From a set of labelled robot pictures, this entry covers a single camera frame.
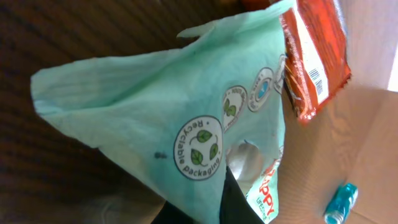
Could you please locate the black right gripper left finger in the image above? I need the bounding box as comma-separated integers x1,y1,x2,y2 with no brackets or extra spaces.
151,201,195,224

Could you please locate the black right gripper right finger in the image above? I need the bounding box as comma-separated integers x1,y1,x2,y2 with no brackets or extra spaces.
220,167,263,224

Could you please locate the green white packet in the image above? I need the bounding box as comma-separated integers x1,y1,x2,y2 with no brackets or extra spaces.
30,1,293,223

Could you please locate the teal mouthwash bottle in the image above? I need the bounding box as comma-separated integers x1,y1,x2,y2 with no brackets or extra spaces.
323,183,358,224

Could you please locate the red candy bar wrapper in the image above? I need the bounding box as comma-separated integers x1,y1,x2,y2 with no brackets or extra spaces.
242,0,352,125

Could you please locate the brown cardboard panel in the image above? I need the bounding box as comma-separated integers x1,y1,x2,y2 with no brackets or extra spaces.
275,88,397,223

